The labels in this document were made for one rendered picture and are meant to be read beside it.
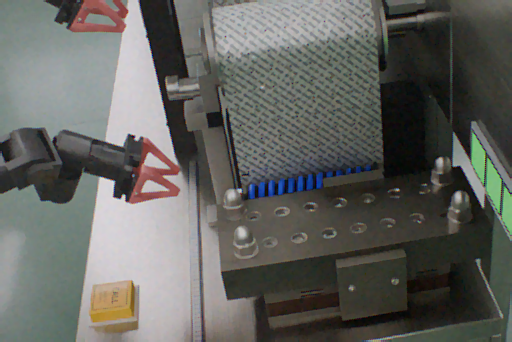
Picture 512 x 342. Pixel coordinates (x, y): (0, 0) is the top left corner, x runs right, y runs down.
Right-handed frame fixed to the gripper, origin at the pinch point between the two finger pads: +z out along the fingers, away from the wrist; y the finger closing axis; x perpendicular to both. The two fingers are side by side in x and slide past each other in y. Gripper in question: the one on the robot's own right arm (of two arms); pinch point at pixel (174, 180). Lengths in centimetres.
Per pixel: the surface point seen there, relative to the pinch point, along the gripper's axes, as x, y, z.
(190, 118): 8.2, -6.7, -0.1
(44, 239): -128, -129, -8
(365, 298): 4.2, 22.4, 28.2
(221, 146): 4.5, -7.4, 6.9
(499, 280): -10, -12, 77
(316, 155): 12.7, 0.7, 19.5
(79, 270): -120, -108, 6
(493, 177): 33, 30, 29
